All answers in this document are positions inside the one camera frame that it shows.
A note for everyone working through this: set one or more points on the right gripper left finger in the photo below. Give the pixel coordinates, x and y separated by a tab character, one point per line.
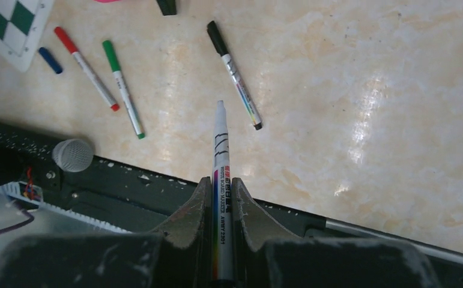
181	244

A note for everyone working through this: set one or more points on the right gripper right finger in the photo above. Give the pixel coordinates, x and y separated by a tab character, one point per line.
253	226

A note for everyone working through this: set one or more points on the blue marker cap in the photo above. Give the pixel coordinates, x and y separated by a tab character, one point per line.
50	60

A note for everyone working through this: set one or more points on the pink framed whiteboard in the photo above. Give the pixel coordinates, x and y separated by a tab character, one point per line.
106	1

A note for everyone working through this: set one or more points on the black whiteboard stand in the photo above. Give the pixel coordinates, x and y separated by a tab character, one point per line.
167	7

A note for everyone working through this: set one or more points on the grey mesh ball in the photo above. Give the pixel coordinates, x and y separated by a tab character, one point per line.
73	155

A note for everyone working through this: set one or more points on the green marker pen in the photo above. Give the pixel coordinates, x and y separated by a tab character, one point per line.
123	89

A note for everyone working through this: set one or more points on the black marker pen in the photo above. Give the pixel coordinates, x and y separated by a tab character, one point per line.
222	50

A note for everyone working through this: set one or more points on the red marker pen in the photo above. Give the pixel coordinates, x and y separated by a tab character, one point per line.
87	69

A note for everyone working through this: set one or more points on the green white chess mat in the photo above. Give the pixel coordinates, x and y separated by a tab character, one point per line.
22	24

